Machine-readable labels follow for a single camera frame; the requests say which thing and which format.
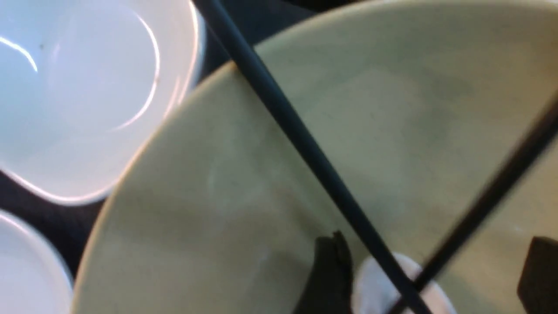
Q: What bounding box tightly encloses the white square dish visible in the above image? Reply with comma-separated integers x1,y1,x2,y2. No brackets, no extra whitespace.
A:
0,209,74,314
0,0,207,205

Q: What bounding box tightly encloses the beige noodle bowl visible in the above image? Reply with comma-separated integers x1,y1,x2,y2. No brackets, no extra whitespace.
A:
72,0,557,314

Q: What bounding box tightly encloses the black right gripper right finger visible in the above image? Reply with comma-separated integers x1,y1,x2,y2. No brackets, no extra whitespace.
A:
517,236,558,314

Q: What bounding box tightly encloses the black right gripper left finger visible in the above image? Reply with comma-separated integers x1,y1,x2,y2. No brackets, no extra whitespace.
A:
294,231,354,314

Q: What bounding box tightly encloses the white soup spoon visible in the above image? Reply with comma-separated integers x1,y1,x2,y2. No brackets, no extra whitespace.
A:
351,256,456,314

